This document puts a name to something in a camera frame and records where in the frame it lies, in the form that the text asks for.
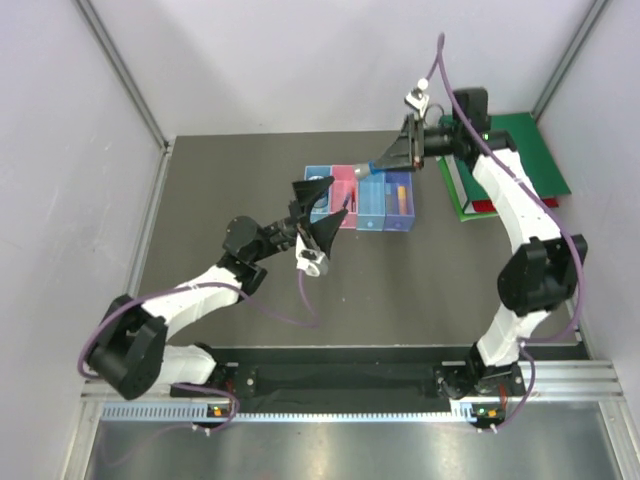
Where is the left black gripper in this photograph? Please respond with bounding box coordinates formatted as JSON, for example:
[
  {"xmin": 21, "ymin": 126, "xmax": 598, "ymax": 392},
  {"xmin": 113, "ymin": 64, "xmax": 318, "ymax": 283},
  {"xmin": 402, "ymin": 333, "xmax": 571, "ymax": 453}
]
[{"xmin": 250, "ymin": 176, "xmax": 346, "ymax": 264}]

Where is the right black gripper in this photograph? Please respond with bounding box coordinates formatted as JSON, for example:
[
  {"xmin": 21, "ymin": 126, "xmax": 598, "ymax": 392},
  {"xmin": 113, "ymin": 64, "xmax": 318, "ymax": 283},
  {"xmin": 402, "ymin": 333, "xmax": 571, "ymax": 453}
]
[{"xmin": 371, "ymin": 115, "xmax": 462, "ymax": 174}]

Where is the blue slime jar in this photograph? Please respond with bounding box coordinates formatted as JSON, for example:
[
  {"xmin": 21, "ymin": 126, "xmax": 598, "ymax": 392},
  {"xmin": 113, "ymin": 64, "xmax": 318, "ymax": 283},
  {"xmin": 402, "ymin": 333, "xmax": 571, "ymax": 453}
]
[{"xmin": 309, "ymin": 175, "xmax": 330, "ymax": 213}]

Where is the orange highlighter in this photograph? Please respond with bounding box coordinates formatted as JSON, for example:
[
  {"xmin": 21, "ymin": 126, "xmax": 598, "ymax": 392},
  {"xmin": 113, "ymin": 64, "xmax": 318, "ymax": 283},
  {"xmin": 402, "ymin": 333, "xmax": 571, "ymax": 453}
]
[{"xmin": 397, "ymin": 185, "xmax": 408, "ymax": 215}]

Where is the pink drawer box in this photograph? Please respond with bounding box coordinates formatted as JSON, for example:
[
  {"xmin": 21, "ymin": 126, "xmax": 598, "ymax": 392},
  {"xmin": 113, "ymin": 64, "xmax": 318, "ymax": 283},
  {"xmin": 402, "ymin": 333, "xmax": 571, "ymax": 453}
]
[{"xmin": 330, "ymin": 165, "xmax": 358, "ymax": 229}]

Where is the grey blue glue stick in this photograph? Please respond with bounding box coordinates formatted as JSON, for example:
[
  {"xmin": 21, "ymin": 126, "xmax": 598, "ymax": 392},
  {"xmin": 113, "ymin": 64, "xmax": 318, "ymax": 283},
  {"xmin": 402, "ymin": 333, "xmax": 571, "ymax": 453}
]
[{"xmin": 353, "ymin": 160, "xmax": 383, "ymax": 181}]

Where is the purple drawer box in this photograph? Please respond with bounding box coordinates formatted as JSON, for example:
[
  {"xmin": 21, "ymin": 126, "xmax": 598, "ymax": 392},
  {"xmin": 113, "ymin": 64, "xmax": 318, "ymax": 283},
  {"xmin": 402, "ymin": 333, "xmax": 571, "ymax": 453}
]
[{"xmin": 383, "ymin": 171, "xmax": 415, "ymax": 232}]

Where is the light green folder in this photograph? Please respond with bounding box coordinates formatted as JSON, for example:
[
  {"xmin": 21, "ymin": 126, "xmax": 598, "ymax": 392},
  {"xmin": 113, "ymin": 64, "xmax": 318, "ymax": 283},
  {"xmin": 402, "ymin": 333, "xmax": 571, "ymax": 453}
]
[{"xmin": 437, "ymin": 158, "xmax": 498, "ymax": 222}]

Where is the red folder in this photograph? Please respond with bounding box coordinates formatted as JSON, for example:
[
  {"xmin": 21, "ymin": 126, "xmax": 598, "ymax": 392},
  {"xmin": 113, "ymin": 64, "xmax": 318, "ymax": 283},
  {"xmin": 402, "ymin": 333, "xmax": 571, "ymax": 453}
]
[{"xmin": 464, "ymin": 197, "xmax": 559, "ymax": 215}]

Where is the dark green binder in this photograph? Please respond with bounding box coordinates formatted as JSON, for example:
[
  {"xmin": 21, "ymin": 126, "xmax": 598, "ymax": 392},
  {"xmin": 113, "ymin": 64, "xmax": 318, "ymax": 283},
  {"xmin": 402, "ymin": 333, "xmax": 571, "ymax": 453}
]
[{"xmin": 442, "ymin": 112, "xmax": 571, "ymax": 210}]

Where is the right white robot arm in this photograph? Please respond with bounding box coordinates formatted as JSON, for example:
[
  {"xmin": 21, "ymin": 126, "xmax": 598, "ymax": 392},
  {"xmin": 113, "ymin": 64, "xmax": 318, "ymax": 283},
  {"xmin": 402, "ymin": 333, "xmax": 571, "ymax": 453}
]
[{"xmin": 367, "ymin": 79, "xmax": 587, "ymax": 399}]

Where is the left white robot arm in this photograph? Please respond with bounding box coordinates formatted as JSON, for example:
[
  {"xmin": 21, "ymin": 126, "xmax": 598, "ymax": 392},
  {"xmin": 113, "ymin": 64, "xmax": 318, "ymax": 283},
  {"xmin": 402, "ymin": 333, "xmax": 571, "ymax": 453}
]
[{"xmin": 77, "ymin": 176, "xmax": 348, "ymax": 400}]

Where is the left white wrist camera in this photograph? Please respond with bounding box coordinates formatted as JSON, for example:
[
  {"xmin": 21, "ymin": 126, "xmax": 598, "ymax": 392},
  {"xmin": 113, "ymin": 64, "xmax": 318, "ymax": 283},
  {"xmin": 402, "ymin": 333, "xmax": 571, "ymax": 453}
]
[{"xmin": 295, "ymin": 235, "xmax": 329, "ymax": 277}]

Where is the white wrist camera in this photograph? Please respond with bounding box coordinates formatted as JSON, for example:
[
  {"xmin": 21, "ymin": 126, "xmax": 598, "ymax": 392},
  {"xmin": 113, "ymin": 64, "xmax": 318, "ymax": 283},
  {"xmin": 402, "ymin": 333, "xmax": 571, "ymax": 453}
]
[
  {"xmin": 404, "ymin": 78, "xmax": 430, "ymax": 120},
  {"xmin": 295, "ymin": 235, "xmax": 329, "ymax": 277}
]

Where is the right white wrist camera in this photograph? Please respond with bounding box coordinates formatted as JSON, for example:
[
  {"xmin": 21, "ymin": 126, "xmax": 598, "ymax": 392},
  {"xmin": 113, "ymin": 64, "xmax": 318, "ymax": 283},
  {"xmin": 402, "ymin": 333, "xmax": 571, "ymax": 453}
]
[{"xmin": 404, "ymin": 78, "xmax": 430, "ymax": 120}]

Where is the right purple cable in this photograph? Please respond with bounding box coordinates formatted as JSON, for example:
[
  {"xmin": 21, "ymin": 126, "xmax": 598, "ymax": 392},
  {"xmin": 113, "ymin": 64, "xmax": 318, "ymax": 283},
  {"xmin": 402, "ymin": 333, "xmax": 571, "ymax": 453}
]
[{"xmin": 427, "ymin": 32, "xmax": 586, "ymax": 434}]

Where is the purple cable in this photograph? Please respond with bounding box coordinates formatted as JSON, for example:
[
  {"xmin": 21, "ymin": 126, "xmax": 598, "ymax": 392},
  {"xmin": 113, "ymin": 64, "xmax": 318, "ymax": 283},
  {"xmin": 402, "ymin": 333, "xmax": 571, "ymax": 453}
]
[
  {"xmin": 427, "ymin": 32, "xmax": 586, "ymax": 434},
  {"xmin": 77, "ymin": 272, "xmax": 322, "ymax": 466}
]

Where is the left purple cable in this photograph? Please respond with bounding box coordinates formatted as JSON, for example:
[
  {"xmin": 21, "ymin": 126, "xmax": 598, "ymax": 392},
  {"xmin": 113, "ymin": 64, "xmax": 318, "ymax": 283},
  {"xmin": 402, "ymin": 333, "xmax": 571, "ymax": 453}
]
[{"xmin": 77, "ymin": 272, "xmax": 322, "ymax": 466}]

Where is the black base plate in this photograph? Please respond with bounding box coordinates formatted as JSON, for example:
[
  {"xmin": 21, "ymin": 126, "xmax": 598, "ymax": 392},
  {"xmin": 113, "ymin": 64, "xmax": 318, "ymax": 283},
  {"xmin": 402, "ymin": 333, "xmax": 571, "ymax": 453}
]
[{"xmin": 204, "ymin": 361, "xmax": 523, "ymax": 399}]

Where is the grey slotted cable duct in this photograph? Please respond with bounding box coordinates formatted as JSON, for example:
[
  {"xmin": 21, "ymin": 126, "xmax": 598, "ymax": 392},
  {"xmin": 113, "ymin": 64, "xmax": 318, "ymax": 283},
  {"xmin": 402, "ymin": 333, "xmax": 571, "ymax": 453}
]
[{"xmin": 101, "ymin": 402, "xmax": 500, "ymax": 423}]

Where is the aluminium front rail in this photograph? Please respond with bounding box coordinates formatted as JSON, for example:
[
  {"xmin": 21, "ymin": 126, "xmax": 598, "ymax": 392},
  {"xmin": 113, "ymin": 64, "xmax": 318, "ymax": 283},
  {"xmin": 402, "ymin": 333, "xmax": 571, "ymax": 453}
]
[{"xmin": 80, "ymin": 360, "xmax": 624, "ymax": 402}]

